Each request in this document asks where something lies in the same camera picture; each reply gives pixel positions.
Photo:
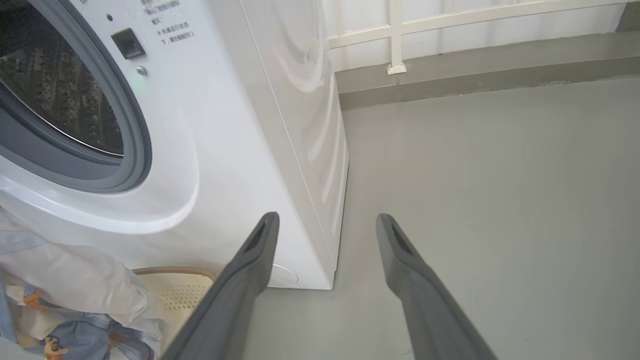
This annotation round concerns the white front-load washing machine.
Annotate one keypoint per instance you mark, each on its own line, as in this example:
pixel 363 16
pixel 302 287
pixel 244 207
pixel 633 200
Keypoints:
pixel 235 150

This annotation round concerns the cream perforated laundry basket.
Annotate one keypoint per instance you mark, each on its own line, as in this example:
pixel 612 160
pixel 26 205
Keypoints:
pixel 180 290

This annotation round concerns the white garment with blue trim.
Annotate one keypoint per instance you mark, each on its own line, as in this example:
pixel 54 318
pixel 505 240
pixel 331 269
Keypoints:
pixel 80 275

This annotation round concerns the blue garment with orange prints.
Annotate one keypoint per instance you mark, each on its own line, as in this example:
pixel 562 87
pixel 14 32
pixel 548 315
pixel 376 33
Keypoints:
pixel 90 337

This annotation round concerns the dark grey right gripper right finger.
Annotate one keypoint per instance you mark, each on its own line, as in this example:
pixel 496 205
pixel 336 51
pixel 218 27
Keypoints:
pixel 425 305

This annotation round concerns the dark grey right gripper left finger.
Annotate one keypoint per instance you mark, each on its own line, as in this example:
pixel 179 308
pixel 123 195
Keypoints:
pixel 230 300

